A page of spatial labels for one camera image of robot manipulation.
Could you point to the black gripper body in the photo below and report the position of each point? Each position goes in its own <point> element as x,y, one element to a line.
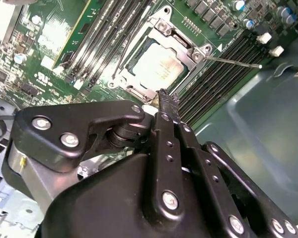
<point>101,203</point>

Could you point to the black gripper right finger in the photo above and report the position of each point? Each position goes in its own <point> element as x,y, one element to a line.
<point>211,171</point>

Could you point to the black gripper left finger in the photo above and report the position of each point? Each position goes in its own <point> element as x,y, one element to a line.
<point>164,173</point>

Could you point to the CPU with silver top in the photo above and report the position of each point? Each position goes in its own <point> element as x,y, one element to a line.
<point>159,64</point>

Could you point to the metal locking lever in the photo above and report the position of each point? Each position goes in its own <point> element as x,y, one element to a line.
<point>233,62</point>
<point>122,53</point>

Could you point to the metal socket cover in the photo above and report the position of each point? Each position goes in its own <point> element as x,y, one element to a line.
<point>178,52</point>

